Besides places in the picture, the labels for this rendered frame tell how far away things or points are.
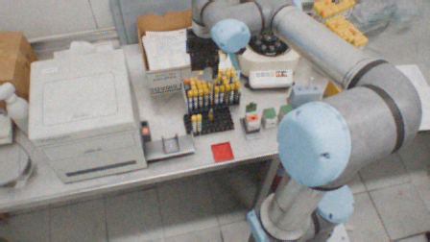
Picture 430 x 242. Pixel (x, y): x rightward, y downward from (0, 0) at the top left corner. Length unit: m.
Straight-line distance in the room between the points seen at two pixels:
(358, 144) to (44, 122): 0.81
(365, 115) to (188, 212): 1.67
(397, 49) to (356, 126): 1.27
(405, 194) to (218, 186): 1.10
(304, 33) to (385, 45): 1.04
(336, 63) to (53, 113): 0.74
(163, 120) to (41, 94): 0.44
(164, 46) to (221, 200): 1.01
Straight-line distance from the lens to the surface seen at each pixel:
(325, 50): 0.72
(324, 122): 0.52
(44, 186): 1.34
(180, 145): 1.26
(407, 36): 1.87
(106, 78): 1.12
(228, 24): 0.81
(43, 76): 1.18
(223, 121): 1.33
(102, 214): 2.19
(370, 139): 0.55
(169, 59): 1.46
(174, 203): 2.15
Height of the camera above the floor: 2.02
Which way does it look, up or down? 58 degrees down
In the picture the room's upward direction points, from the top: 3 degrees clockwise
